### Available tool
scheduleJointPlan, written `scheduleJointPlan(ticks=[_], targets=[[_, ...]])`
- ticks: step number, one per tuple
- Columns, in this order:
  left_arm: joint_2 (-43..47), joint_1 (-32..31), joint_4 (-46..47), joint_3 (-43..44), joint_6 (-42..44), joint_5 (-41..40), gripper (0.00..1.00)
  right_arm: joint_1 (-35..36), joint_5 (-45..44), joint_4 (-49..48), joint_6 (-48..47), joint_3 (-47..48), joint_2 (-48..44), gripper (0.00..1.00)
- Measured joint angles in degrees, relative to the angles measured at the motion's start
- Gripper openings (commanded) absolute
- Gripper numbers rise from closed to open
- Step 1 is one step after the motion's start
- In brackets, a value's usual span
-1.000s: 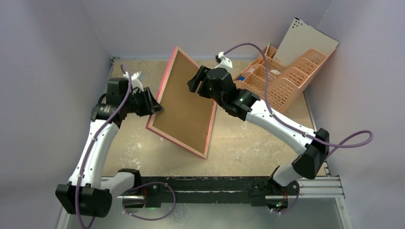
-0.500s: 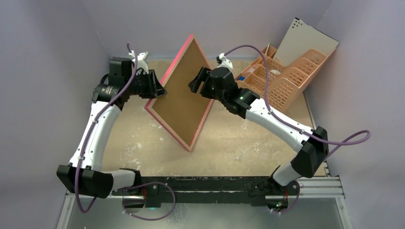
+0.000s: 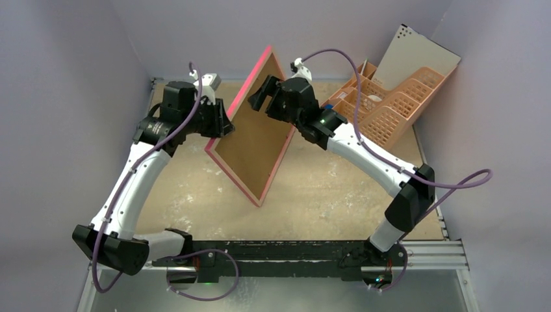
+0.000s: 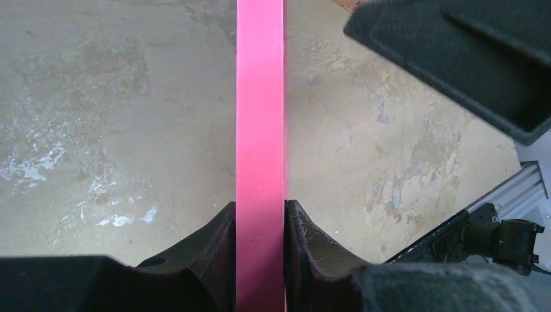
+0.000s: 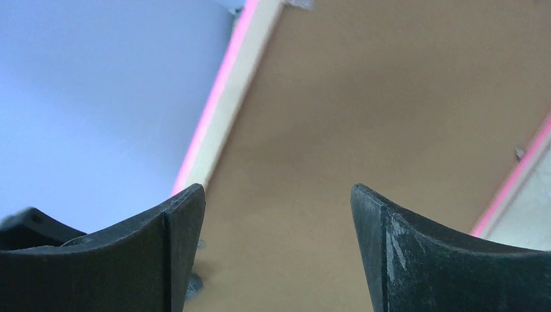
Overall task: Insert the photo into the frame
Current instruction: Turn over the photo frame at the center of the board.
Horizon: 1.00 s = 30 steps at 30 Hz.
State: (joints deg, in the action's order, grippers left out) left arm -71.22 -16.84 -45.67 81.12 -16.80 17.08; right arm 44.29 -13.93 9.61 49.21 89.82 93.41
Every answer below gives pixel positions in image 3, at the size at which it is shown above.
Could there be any brown cardboard backing board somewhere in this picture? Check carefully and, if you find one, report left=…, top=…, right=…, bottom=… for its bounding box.
left=214, top=53, right=290, bottom=201

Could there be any green white pen upright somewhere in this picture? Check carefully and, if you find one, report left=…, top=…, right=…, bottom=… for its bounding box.
left=360, top=58, right=368, bottom=75

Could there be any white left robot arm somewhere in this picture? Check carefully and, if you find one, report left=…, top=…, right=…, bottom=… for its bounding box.
left=72, top=74, right=235, bottom=276

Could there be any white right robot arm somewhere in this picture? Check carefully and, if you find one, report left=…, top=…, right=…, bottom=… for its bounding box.
left=247, top=75, right=435, bottom=265

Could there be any pink picture frame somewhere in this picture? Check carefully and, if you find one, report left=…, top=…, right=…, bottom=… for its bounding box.
left=203, top=45, right=297, bottom=209

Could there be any aluminium rail frame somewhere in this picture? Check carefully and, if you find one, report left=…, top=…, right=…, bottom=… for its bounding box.
left=77, top=77, right=481, bottom=312

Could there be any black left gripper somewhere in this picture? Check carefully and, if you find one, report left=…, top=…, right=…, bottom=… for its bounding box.
left=183, top=97, right=235, bottom=138

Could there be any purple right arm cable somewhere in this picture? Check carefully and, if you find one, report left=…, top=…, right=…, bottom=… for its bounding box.
left=297, top=48, right=493, bottom=293

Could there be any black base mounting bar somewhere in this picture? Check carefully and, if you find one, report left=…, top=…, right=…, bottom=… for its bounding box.
left=153, top=240, right=407, bottom=287

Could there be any white tape roll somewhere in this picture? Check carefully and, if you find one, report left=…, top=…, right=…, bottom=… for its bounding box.
left=367, top=94, right=382, bottom=102

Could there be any orange plastic desk organizer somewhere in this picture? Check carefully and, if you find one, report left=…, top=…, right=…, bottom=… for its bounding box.
left=322, top=62, right=448, bottom=150

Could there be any grey perforated board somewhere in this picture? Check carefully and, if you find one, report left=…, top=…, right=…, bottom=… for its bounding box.
left=372, top=24, right=461, bottom=90

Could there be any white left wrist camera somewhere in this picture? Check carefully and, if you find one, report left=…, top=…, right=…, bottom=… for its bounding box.
left=189, top=70, right=222, bottom=103

